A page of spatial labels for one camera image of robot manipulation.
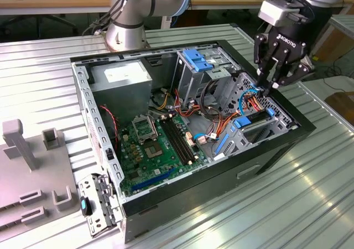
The metal card retainer bracket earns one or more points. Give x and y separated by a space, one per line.
88 184

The green motherboard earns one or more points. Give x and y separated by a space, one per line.
150 164

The blue empty disk carrier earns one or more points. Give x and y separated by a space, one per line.
197 63

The black open PC case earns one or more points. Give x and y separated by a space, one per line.
193 193

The large cardboard box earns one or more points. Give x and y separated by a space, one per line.
337 44

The grey power supply unit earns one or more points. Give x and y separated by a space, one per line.
121 99

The metal drive cage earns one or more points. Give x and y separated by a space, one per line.
193 88

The hard disk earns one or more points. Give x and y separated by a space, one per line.
242 122

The black blue latch clip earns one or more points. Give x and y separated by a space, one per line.
86 206

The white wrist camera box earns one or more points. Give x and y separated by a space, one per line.
273 11

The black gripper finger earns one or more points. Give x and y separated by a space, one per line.
259 55
301 72

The metal disk bay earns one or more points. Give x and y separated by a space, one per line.
280 123

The aluminium frame table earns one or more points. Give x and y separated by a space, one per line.
344 22

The grey parts rack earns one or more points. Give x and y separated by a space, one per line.
36 182

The blue expansion slot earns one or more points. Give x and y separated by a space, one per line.
152 180

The small cardboard box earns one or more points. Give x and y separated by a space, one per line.
343 105

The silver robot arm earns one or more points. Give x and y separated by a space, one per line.
124 36

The black RAM slot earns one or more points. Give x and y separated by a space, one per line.
182 141
179 141
172 141
175 141

